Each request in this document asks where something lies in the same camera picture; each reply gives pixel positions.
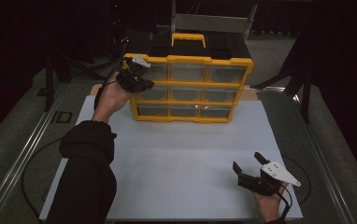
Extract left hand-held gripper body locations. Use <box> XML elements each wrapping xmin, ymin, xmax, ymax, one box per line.
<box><xmin>116</xmin><ymin>54</ymin><xmax>155</xmax><ymax>93</ymax></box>

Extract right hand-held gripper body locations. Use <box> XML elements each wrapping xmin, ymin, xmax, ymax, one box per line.
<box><xmin>236</xmin><ymin>160</ymin><xmax>302</xmax><ymax>197</ymax></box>

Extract set of clear plastic drawers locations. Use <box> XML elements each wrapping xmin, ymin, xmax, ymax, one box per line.
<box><xmin>136</xmin><ymin>63</ymin><xmax>246</xmax><ymax>119</ymax></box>

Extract yellow drawer organizer cabinet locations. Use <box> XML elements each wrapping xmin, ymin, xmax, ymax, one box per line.
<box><xmin>123</xmin><ymin>29</ymin><xmax>255</xmax><ymax>124</ymax></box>

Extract person's right hand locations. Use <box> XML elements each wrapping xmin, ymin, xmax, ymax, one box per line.
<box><xmin>250</xmin><ymin>181</ymin><xmax>290</xmax><ymax>223</ymax></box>

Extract person's left hand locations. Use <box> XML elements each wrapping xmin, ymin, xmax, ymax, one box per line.
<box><xmin>92</xmin><ymin>72</ymin><xmax>136</xmax><ymax>124</ymax></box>

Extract black stand legs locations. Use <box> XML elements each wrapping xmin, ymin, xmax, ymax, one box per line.
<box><xmin>250</xmin><ymin>31</ymin><xmax>312</xmax><ymax>124</ymax></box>
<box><xmin>43</xmin><ymin>46</ymin><xmax>75</xmax><ymax>113</ymax></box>

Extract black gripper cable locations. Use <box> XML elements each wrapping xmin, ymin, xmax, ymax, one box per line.
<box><xmin>93</xmin><ymin>79</ymin><xmax>119</xmax><ymax>111</ymax></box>
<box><xmin>269</xmin><ymin>153</ymin><xmax>311</xmax><ymax>223</ymax></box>

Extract aluminium floor rail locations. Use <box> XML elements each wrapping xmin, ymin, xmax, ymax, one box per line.
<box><xmin>0</xmin><ymin>83</ymin><xmax>67</xmax><ymax>224</ymax></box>
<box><xmin>292</xmin><ymin>92</ymin><xmax>357</xmax><ymax>224</ymax></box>

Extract yellow carry handle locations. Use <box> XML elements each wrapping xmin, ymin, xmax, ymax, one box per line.
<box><xmin>171</xmin><ymin>32</ymin><xmax>207</xmax><ymax>49</ymax></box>

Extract black floor cable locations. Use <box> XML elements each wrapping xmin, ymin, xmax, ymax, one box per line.
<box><xmin>21</xmin><ymin>136</ymin><xmax>64</xmax><ymax>220</ymax></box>

